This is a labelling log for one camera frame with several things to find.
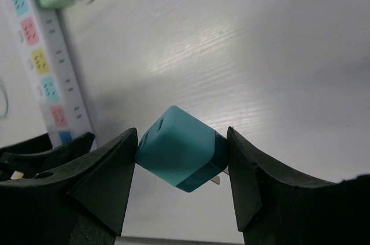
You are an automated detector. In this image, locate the white multicolour power strip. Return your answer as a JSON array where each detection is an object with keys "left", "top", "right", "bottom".
[{"left": 1, "top": 0, "right": 93, "bottom": 147}]

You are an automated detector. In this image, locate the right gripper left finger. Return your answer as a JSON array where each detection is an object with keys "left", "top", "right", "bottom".
[{"left": 1, "top": 128, "right": 138, "bottom": 244}]

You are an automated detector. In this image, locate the teal usb charger plug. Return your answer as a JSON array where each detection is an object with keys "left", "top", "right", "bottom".
[{"left": 135, "top": 105, "right": 228, "bottom": 192}]

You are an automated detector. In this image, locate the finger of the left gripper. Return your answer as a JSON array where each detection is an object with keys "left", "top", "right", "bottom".
[{"left": 1, "top": 132, "right": 95, "bottom": 181}]

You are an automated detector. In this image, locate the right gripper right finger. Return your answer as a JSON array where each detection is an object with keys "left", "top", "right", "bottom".
[{"left": 227, "top": 128, "right": 369, "bottom": 244}]

